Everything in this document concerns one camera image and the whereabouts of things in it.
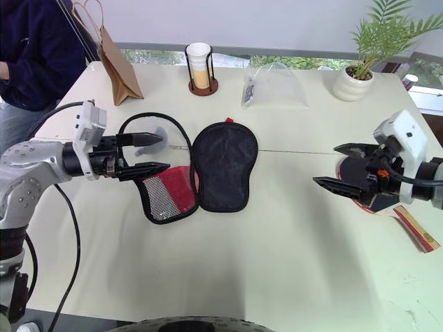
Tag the stack of paper cups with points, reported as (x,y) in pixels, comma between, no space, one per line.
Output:
(199,65)

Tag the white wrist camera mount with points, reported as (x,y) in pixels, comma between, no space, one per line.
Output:
(89,121)
(412,135)

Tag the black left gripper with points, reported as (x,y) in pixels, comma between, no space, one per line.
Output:
(105,157)

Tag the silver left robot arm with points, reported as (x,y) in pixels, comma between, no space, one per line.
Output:
(31,162)

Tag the paper cup stack in holder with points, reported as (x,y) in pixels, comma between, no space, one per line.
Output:
(203,89)

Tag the clear plastic bag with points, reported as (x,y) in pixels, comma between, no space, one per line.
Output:
(277,84)

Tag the brown paper bag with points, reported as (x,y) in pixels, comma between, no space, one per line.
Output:
(121,74)

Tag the black red mesh case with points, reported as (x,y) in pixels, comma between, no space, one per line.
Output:
(225,166)

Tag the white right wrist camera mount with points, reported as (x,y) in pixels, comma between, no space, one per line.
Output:
(412,135)

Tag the small white object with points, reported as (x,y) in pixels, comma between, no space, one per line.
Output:
(28,327)

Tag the green plant in white pot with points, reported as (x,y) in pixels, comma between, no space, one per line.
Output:
(354,84)

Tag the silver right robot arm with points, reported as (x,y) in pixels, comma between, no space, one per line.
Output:
(431,183)

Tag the person in dark jacket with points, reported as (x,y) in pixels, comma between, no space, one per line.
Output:
(38,52)

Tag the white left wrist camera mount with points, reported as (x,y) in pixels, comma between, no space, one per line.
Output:
(89,121)

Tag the small printed paper cup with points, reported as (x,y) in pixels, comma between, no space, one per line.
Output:
(410,82)

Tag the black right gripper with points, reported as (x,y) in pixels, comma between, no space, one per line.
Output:
(384,183)

